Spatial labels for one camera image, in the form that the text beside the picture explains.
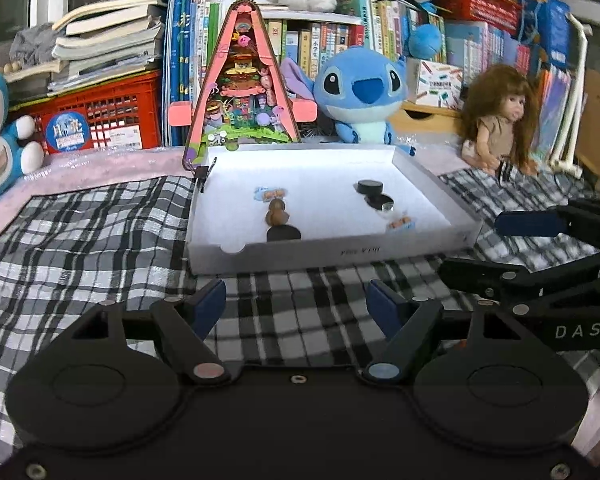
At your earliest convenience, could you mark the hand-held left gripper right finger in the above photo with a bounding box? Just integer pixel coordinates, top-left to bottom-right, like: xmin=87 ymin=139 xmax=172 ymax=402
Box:
xmin=362 ymin=279 xmax=532 ymax=387

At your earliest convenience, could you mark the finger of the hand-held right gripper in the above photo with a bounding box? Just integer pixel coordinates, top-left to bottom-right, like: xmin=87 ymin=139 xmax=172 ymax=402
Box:
xmin=436 ymin=249 xmax=600 ymax=312
xmin=494 ymin=199 xmax=600 ymax=252

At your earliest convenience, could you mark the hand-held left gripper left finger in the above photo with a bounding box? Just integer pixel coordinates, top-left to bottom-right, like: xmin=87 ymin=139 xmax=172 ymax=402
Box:
xmin=71 ymin=278 xmax=232 ymax=387

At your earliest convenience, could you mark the white cardboard box tray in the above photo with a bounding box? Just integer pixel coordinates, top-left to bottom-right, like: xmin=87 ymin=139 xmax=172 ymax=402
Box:
xmin=186 ymin=142 xmax=484 ymax=277

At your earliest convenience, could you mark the brown gourd figure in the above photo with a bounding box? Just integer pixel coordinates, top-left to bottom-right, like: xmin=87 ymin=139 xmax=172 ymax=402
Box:
xmin=265 ymin=198 xmax=291 ymax=227

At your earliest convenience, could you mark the brown haired doll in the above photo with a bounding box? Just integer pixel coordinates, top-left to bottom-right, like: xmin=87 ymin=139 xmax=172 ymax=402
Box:
xmin=460 ymin=65 xmax=542 ymax=179

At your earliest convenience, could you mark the row of leaning thin books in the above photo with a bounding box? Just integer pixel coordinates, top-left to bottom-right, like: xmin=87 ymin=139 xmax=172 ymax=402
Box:
xmin=527 ymin=65 xmax=578 ymax=161

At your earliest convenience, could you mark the black white plaid blanket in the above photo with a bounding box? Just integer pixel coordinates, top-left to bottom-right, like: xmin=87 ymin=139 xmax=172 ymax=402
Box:
xmin=0 ymin=165 xmax=600 ymax=443

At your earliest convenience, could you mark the black binder clip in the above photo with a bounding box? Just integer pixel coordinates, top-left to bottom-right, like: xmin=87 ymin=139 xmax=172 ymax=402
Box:
xmin=192 ymin=157 xmax=219 ymax=194

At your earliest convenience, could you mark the white pipe rack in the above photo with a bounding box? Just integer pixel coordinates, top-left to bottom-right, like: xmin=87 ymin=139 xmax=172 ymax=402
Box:
xmin=549 ymin=12 xmax=594 ymax=177

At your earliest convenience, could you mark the wooden drawer box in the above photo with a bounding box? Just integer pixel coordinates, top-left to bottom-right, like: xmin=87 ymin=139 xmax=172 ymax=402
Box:
xmin=387 ymin=100 xmax=474 ymax=137

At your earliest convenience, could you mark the white pencil print box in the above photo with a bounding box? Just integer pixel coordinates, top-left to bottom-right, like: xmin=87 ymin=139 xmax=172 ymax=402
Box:
xmin=406 ymin=57 xmax=466 ymax=109

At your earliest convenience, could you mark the row of pastel books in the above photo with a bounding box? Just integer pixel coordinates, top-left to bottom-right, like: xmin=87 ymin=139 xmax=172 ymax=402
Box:
xmin=444 ymin=19 xmax=522 ymax=92

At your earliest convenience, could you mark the blue bag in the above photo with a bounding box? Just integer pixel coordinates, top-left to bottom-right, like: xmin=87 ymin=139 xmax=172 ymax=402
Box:
xmin=511 ymin=0 xmax=572 ymax=69

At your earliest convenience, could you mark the blue alien plush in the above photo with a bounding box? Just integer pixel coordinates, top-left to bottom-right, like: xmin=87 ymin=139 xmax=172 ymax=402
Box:
xmin=280 ymin=46 xmax=417 ymax=157

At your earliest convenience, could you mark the pink triangular block house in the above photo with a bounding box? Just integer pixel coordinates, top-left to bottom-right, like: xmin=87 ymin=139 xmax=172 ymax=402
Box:
xmin=171 ymin=0 xmax=317 ymax=170

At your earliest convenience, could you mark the red plastic crate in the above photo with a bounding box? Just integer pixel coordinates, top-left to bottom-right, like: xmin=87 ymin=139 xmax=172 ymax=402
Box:
xmin=9 ymin=71 xmax=162 ymax=157

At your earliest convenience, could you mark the red plastic basket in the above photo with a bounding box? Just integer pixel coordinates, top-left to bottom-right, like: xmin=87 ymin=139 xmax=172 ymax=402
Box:
xmin=436 ymin=0 xmax=524 ymax=24

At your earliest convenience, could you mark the row of thin blue books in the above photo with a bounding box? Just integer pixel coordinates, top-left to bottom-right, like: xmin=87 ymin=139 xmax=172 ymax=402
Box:
xmin=161 ymin=0 xmax=212 ymax=147

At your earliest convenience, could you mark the blue white cat plush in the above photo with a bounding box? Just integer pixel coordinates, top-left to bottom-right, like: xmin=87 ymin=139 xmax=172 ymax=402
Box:
xmin=0 ymin=65 xmax=46 ymax=219

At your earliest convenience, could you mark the row of shelf books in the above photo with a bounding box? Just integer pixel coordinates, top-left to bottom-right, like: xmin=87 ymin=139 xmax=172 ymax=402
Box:
xmin=207 ymin=0 xmax=448 ymax=78

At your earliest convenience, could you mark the stack of lying books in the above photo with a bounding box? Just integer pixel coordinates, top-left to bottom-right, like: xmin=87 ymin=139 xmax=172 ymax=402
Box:
xmin=50 ymin=0 xmax=177 ymax=93

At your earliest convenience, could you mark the grey cloth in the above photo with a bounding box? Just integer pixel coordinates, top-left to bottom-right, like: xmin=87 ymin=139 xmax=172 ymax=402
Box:
xmin=9 ymin=22 xmax=57 ymax=67

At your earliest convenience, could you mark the wooden bead string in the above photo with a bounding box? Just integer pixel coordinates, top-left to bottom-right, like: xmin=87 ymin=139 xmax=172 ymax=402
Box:
xmin=0 ymin=57 xmax=32 ymax=79

